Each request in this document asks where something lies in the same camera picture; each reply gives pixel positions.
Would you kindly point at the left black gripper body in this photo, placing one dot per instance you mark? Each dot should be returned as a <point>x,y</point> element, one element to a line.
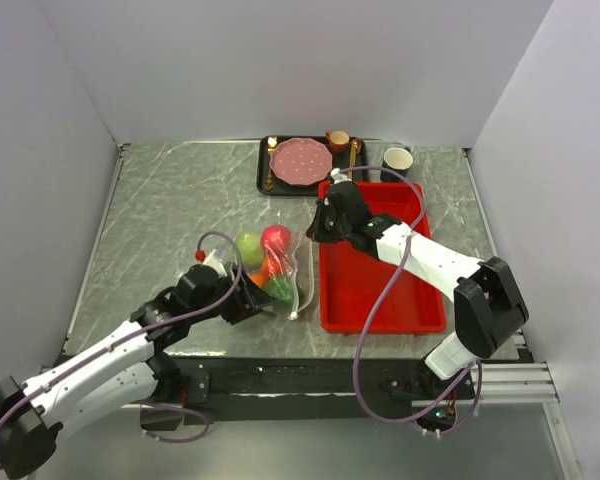
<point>230,303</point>

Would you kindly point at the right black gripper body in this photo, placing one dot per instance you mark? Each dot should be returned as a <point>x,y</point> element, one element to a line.
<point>336,229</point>

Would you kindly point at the red apple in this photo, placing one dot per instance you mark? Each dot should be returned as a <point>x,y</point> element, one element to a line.
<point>276,238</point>

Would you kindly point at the clear zip top bag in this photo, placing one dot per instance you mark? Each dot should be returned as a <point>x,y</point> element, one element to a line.
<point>298,264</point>

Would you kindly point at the orange tangerine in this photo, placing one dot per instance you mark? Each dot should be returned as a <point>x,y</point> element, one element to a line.
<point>258,279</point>

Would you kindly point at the red yellow peach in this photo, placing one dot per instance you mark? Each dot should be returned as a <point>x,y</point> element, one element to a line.
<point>272,266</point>

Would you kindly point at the light green cabbage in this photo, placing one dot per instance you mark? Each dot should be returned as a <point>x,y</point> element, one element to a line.
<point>250,248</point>

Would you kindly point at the green bell pepper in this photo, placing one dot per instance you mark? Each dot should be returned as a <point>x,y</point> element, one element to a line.
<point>281,288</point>

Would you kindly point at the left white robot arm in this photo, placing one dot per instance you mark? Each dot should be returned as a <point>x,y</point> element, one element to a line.
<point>128,365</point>

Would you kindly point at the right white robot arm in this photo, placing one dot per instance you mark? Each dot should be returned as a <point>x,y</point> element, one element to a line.
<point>488,305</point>

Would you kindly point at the red plastic bin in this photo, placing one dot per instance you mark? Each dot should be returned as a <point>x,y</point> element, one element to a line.
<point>351,282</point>

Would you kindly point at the gold fork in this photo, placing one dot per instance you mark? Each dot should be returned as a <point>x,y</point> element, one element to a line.
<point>272,142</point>

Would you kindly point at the pink dotted plate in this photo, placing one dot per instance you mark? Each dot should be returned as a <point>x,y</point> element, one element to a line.
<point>301,161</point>

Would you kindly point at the gold spoon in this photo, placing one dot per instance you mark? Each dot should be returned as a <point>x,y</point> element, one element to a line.
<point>358,144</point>

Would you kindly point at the dark green paper cup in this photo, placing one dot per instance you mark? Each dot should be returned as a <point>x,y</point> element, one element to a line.
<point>397,161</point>

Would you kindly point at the orange ceramic cup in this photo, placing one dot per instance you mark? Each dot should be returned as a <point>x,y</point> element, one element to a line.
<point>338,140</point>

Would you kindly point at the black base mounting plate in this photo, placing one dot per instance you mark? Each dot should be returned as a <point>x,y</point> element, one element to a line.
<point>238,389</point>

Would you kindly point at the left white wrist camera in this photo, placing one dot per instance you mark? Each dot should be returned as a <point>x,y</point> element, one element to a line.
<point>218,258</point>

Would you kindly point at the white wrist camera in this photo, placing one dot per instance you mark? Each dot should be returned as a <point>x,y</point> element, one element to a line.
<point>337,176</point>
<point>218,258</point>

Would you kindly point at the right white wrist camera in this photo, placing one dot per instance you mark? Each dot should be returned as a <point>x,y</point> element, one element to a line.
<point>337,176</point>

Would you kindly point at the aluminium frame rail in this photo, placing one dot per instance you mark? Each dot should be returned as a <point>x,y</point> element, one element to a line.
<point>517,383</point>

